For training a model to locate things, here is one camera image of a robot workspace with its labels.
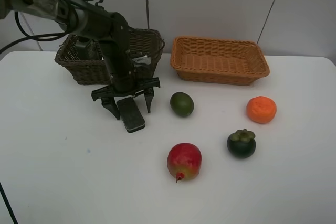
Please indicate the dark mangosteen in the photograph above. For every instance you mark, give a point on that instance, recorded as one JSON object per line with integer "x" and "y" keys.
{"x": 242, "y": 144}

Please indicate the dark green pump bottle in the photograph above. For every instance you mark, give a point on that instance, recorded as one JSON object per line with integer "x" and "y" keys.
{"x": 86, "y": 49}

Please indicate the orange tangerine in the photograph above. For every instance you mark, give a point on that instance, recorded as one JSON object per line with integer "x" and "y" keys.
{"x": 261, "y": 109}

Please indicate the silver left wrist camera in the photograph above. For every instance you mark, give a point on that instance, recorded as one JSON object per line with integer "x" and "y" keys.
{"x": 142, "y": 60}

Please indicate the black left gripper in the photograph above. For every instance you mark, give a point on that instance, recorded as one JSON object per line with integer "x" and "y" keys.
{"x": 124, "y": 88}

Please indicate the orange wicker basket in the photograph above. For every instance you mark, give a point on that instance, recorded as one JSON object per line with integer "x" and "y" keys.
{"x": 221, "y": 61}

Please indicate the dark brown wicker basket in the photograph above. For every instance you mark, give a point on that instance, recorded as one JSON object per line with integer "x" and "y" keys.
{"x": 143, "y": 42}

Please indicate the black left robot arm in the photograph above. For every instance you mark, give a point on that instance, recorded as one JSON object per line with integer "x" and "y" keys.
{"x": 130, "y": 74}

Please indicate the green lime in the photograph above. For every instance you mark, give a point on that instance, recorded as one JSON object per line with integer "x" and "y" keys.
{"x": 182, "y": 104}

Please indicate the red pomegranate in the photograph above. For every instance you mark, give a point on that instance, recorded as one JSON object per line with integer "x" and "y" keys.
{"x": 184, "y": 161}

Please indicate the grey whiteboard eraser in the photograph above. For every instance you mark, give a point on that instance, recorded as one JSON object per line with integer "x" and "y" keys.
{"x": 130, "y": 115}

